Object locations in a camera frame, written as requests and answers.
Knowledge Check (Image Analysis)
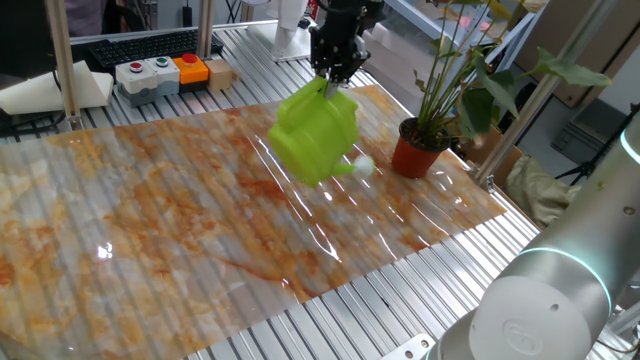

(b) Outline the white foam packing block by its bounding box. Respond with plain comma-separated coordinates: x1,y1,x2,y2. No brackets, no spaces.
360,19,437,104

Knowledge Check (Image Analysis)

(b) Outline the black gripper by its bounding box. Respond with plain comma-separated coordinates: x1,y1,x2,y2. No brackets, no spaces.
308,0,386,100

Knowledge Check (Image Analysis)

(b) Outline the person in purple shirt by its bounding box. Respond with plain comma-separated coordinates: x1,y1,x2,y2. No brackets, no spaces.
64,0,109,37

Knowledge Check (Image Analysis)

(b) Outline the grey box with green button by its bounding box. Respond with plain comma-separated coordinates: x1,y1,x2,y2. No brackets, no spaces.
144,55,181,97

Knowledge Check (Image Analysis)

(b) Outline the green plastic watering can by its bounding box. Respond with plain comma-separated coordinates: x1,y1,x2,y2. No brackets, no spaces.
267,75,376,188

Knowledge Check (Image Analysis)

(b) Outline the orange marble pattern mat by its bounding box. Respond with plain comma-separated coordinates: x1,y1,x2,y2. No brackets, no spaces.
0,84,507,360

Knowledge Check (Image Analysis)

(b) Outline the brown board panel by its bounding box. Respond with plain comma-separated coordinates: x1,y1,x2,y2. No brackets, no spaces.
514,0,640,109

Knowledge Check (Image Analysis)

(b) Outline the grey box with red button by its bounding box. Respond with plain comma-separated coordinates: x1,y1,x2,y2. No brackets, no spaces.
115,59,159,108

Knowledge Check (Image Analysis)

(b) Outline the white folded paper cone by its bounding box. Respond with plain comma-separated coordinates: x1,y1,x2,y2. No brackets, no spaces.
0,60,115,116

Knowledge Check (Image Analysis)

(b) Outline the beige fabric bag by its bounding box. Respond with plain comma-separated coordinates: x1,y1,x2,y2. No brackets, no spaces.
503,154,581,226

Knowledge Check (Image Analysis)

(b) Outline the black keyboard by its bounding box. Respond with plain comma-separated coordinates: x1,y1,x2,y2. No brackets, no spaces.
88,28,225,70

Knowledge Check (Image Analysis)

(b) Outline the brown cardboard box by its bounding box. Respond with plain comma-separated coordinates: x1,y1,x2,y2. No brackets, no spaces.
452,129,524,189

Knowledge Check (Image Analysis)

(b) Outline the dark grey plastic crate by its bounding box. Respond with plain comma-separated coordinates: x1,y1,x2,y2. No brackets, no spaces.
550,97,626,166

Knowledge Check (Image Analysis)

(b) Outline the small wooden block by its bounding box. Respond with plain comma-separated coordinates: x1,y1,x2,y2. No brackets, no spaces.
204,58,235,92

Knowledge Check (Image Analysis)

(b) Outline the orange emergency stop box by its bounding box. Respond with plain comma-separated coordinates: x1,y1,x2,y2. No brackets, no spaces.
173,52,210,94

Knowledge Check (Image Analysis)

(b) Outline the aluminium frame post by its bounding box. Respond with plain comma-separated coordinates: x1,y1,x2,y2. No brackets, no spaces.
45,0,84,132
473,0,621,194
196,0,215,60

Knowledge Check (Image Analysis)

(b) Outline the green plant in terracotta pot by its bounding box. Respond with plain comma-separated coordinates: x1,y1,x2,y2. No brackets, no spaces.
391,0,614,180

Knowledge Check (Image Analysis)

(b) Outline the black tripod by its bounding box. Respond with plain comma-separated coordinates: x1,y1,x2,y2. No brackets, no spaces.
554,102,640,186

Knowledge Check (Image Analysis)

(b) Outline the black monitor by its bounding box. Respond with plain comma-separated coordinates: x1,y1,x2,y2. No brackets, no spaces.
0,0,71,81

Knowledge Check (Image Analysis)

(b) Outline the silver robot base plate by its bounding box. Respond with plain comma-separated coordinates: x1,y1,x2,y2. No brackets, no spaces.
379,332,437,360

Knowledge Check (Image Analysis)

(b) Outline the white robot pedestal with plate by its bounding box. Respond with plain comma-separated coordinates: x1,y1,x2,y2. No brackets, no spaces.
247,0,321,64

